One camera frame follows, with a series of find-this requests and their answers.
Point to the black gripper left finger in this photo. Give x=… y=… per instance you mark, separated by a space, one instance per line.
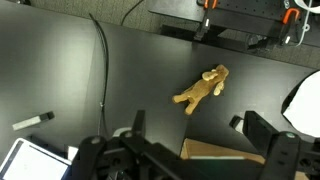
x=139 y=121

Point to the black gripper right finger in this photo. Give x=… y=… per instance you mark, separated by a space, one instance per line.
x=258 y=131

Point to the brown plush animal toy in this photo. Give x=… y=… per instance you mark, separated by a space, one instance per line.
x=201 y=88

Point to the cardboard box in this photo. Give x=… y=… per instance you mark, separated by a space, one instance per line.
x=213 y=151

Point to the white plastic bag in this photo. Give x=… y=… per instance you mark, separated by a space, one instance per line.
x=305 y=106

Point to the tablet with white screen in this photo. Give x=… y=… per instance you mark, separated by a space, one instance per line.
x=30 y=163

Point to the black perforated mounting board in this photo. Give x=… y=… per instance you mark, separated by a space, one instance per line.
x=246 y=15

